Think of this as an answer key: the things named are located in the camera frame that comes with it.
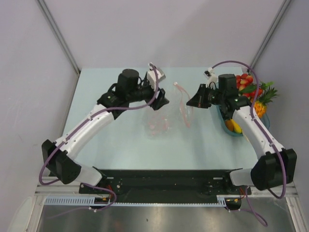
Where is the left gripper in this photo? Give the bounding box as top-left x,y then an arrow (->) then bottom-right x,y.
127,77 -> 169,111

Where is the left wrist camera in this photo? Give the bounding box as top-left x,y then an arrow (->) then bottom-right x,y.
146,63 -> 166,89

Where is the small orange fruit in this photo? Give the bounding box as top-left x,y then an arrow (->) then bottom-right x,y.
225,120 -> 234,132

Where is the clear zip top bag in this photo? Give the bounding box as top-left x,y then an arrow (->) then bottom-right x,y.
143,82 -> 194,138

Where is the aluminium frame rail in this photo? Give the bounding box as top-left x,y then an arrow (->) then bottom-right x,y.
35,181 -> 80,196

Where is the yellow toy banana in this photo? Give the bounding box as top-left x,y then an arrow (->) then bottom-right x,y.
231,119 -> 242,134

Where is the teal plastic food tray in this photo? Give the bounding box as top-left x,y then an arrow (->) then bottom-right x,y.
212,81 -> 270,138

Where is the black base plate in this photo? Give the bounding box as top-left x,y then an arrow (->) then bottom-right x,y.
48,169 -> 252,203

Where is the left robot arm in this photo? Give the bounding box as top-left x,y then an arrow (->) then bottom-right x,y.
42,64 -> 169,193

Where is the orange toy pineapple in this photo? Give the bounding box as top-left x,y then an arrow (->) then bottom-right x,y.
254,82 -> 279,118

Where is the white cable duct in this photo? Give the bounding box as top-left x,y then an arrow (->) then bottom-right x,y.
44,195 -> 229,206

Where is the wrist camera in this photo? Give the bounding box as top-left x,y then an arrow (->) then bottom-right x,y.
146,63 -> 166,89
204,67 -> 218,87

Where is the corner aluminium post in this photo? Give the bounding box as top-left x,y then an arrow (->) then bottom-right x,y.
250,0 -> 294,69
35,0 -> 81,76

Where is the left corner aluminium post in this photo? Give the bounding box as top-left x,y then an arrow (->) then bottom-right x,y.
35,0 -> 81,76

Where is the right corner aluminium post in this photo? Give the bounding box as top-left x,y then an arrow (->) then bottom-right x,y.
250,0 -> 294,69

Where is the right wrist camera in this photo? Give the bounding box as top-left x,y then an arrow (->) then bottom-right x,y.
204,67 -> 218,87

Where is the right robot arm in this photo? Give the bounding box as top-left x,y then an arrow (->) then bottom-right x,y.
187,71 -> 297,194

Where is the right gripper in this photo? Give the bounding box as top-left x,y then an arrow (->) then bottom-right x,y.
186,84 -> 225,109

